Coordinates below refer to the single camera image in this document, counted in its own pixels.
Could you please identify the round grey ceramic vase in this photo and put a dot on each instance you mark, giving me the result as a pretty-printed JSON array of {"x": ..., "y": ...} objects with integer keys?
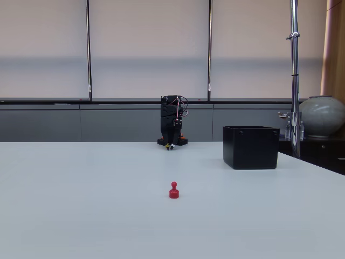
[{"x": 322, "y": 116}]

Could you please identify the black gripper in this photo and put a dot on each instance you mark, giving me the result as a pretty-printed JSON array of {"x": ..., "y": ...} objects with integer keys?
[{"x": 167, "y": 124}]

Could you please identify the chrome stand pole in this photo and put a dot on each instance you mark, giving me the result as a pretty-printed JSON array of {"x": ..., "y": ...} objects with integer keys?
[{"x": 295, "y": 81}]

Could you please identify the clear water bottle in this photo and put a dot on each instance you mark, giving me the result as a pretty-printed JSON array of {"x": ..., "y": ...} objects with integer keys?
[
  {"x": 288, "y": 130},
  {"x": 302, "y": 130}
]

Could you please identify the dark window mullion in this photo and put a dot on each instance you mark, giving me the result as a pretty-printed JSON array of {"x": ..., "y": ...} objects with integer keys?
[
  {"x": 210, "y": 54},
  {"x": 89, "y": 54}
]

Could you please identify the red pawn-shaped piece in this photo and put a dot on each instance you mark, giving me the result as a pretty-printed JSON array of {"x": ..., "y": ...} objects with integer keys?
[{"x": 174, "y": 192}]

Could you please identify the brown wooden wall panel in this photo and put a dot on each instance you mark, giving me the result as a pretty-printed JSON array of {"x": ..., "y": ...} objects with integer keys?
[{"x": 334, "y": 48}]

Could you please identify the black open box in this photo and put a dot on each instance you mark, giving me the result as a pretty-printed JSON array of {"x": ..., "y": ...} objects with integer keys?
[{"x": 250, "y": 151}]

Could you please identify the dark wooden sideboard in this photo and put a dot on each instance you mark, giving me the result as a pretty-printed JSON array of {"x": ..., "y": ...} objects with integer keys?
[{"x": 320, "y": 152}]

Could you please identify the grey low wall cabinet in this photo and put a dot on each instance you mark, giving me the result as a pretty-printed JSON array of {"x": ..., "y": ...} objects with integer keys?
[{"x": 81, "y": 122}]

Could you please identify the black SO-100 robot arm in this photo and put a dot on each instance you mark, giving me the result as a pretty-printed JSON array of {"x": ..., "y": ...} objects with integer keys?
[{"x": 169, "y": 108}]

